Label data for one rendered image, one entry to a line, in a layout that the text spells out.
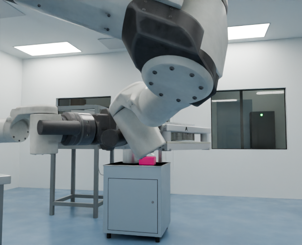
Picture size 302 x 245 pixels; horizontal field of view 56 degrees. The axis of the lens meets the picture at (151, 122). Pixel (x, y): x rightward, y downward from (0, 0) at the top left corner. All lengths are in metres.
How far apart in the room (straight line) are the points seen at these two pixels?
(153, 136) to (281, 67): 5.34
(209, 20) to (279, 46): 5.60
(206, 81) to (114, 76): 5.80
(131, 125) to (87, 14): 0.27
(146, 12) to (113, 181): 2.80
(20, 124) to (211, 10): 0.60
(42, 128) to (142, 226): 2.43
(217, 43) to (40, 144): 0.51
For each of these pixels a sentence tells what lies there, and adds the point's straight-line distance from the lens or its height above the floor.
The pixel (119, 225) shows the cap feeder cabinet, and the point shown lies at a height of 0.15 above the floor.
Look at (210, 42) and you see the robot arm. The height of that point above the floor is 1.10.
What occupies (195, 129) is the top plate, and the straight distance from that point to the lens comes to 0.86.
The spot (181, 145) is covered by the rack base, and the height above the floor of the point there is 0.99.
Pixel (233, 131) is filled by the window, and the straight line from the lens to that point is 5.64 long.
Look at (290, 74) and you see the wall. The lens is 5.81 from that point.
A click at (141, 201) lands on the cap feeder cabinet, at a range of 2.96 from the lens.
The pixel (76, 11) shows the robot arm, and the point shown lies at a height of 1.12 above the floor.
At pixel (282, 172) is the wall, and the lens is 5.66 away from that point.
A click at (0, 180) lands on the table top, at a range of 1.33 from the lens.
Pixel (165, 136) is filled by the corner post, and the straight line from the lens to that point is 0.75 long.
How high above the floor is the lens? 0.99
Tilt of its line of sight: 4 degrees up
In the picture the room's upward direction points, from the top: straight up
